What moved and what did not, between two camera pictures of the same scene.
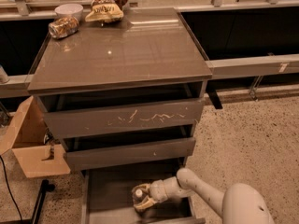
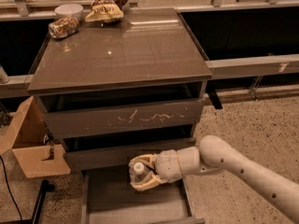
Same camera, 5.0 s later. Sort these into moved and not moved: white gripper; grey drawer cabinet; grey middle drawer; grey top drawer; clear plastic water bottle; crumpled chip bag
Moved: clear plastic water bottle; white gripper
Not moved: grey top drawer; grey drawer cabinet; grey middle drawer; crumpled chip bag
